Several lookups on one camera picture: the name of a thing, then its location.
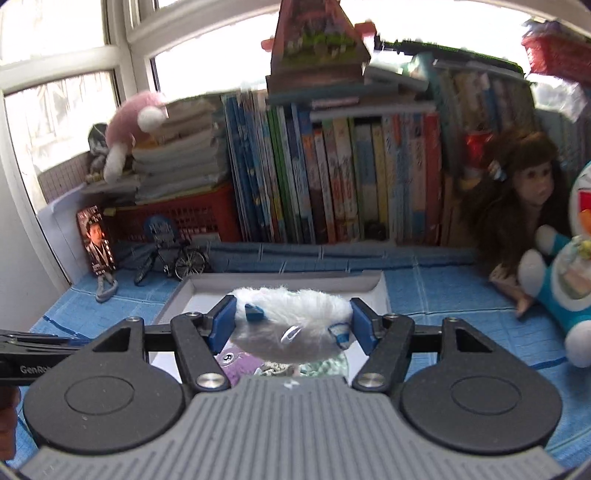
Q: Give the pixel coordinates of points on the long black rod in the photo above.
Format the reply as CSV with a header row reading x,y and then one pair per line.
x,y
461,53

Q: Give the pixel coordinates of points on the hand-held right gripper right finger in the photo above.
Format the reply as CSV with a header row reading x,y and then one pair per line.
x,y
364,325

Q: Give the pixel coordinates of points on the blue cat plush toy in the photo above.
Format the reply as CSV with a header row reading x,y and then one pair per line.
x,y
558,286

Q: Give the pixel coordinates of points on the white paper sheets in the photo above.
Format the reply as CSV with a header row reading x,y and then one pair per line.
x,y
60,240

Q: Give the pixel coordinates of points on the small stack of flat books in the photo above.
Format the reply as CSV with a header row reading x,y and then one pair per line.
x,y
323,99

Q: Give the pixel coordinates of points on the white fluffy plush toy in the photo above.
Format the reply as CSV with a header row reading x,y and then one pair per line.
x,y
295,314

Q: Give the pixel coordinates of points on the white window frame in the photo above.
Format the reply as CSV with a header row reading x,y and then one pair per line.
x,y
120,50

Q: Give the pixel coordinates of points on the row of standing books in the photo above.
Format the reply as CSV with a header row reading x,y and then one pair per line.
x,y
332,175

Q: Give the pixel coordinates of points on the red cup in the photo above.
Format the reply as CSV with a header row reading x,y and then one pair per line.
x,y
478,147

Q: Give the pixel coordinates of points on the red plastic crate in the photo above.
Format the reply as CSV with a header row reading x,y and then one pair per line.
x,y
207,212

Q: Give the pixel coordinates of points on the stack of pale paperback books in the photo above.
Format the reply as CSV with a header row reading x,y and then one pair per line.
x,y
180,161

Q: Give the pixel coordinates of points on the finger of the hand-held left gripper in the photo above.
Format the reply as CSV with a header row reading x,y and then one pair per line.
x,y
37,340

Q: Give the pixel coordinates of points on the green white soft item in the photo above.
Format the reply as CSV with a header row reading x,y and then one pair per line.
x,y
323,367

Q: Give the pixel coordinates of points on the blue quilted mat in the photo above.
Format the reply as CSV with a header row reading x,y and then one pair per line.
x,y
438,295

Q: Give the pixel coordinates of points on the white cardboard box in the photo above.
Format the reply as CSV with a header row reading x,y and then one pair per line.
x,y
286,284

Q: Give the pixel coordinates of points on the beige lined board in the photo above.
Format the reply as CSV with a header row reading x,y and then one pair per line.
x,y
64,177

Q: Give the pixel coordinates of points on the pink white plush toy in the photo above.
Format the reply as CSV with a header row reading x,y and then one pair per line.
x,y
124,124

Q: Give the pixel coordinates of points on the red plastic basket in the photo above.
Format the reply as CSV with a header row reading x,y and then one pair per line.
x,y
558,55

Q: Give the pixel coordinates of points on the miniature black bicycle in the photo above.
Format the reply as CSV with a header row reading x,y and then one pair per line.
x,y
187,263

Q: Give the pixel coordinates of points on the brown haired doll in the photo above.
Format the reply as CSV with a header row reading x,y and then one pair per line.
x,y
531,180

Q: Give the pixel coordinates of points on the photo card standee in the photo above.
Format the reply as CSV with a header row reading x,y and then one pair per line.
x,y
97,240

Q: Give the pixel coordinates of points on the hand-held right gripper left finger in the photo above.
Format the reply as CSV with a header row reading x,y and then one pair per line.
x,y
221,323

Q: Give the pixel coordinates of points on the purple plush toy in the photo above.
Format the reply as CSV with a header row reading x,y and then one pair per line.
x,y
238,364

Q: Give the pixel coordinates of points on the blue round printed card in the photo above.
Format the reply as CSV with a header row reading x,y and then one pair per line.
x,y
159,226

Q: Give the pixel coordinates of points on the triangular house model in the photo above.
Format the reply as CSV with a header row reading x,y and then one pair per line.
x,y
318,41

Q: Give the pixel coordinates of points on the person's left hand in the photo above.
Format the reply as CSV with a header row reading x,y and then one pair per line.
x,y
7,424

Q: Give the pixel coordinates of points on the grey figurine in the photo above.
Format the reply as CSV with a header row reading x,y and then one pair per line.
x,y
98,138

